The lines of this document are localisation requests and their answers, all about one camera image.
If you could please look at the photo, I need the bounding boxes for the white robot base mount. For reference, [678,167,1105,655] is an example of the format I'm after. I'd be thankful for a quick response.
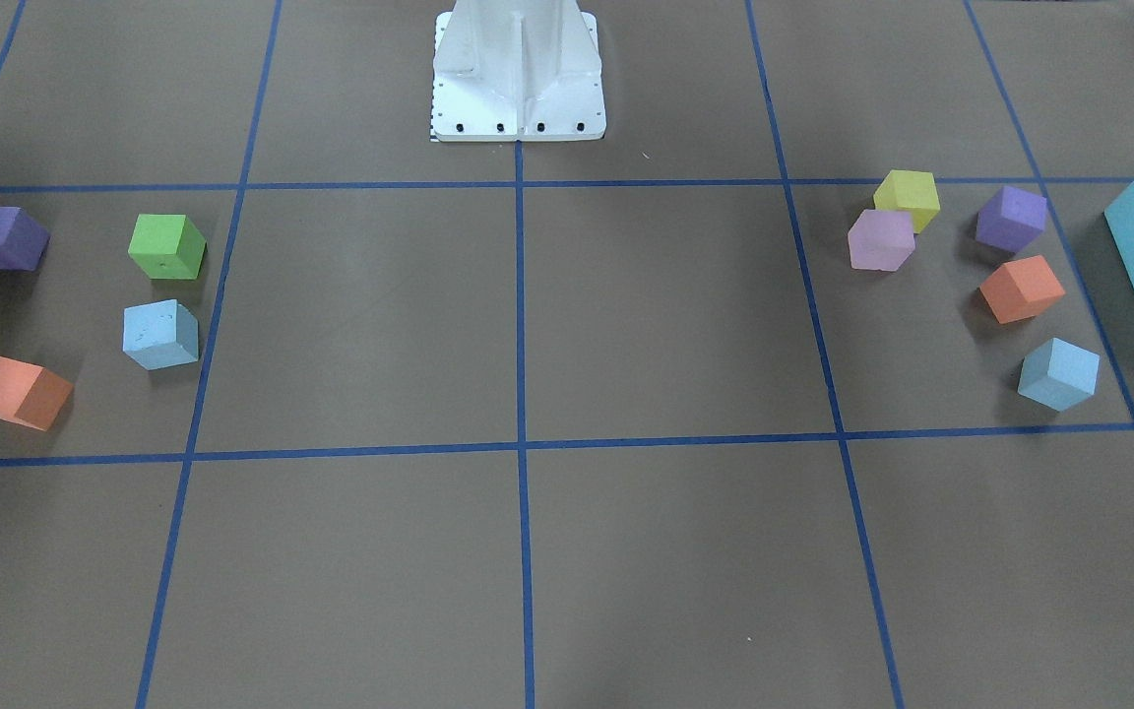
[429,1,607,143]

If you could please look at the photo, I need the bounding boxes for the light blue block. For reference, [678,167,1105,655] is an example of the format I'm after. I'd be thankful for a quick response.
[1016,338,1102,412]
[122,299,201,369]

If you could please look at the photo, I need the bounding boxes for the purple foam block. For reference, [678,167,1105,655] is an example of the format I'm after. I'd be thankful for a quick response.
[974,185,1048,254]
[0,206,50,271]

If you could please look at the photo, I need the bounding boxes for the green foam block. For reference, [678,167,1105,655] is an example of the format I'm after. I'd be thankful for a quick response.
[127,214,208,280]

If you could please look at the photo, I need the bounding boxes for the yellow foam block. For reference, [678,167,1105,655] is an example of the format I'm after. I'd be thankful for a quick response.
[873,169,941,234]

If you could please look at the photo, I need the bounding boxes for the pink lilac foam block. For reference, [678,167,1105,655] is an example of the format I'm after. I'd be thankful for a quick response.
[848,208,916,271]

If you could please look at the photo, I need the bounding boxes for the orange foam block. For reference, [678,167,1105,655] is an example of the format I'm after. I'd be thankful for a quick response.
[0,355,75,431]
[979,255,1066,324]

